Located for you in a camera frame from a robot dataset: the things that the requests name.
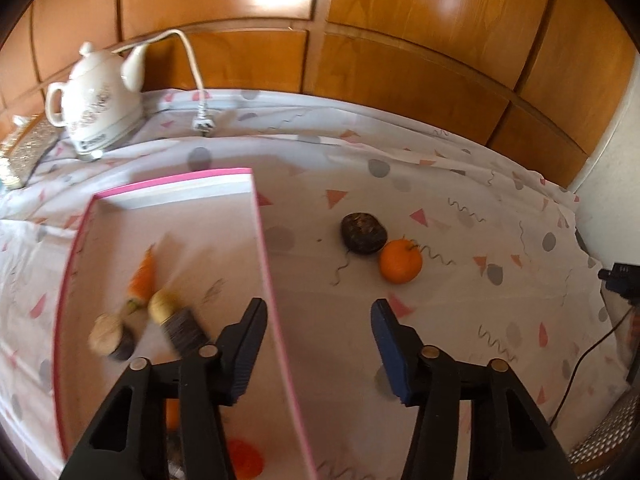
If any wooden panelled headboard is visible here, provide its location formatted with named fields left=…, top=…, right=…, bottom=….
left=0, top=0, right=623, bottom=188

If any long dark sugarcane piece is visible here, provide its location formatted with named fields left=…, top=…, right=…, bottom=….
left=162, top=308, right=211, bottom=359

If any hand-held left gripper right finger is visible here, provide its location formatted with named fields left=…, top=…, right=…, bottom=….
left=370, top=298, right=573, bottom=480

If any white patterned sheet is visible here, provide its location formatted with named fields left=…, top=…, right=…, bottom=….
left=0, top=87, right=631, bottom=480

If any small water chestnut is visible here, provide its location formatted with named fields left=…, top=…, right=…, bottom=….
left=341, top=212, right=389, bottom=256

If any small carrot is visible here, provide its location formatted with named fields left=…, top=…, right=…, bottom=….
left=125, top=244, right=158, bottom=311

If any white ceramic electric kettle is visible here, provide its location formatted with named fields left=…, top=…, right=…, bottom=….
left=45, top=41, right=147, bottom=161

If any black cable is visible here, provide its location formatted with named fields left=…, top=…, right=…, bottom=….
left=550, top=305, right=636, bottom=428

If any small mandarin orange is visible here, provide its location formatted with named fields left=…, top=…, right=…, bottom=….
left=378, top=239, right=423, bottom=285

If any pink shallow tray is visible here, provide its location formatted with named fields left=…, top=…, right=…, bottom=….
left=52, top=167, right=318, bottom=480

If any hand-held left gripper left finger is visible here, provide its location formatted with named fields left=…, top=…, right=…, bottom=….
left=59, top=297, right=269, bottom=480

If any woven rattan stool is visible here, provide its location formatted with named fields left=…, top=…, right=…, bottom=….
left=567, top=392, right=638, bottom=478

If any white power cord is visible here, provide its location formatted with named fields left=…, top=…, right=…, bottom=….
left=112, top=29, right=216, bottom=136

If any yellow rough longan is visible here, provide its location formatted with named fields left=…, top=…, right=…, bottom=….
left=147, top=290, right=181, bottom=325

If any red tomato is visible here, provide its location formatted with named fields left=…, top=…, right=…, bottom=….
left=227, top=439, right=264, bottom=480

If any ornate beige tissue box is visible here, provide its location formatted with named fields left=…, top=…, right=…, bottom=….
left=0, top=115, right=61, bottom=191

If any short sugarcane piece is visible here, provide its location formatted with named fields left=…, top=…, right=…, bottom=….
left=88, top=313, right=136, bottom=362

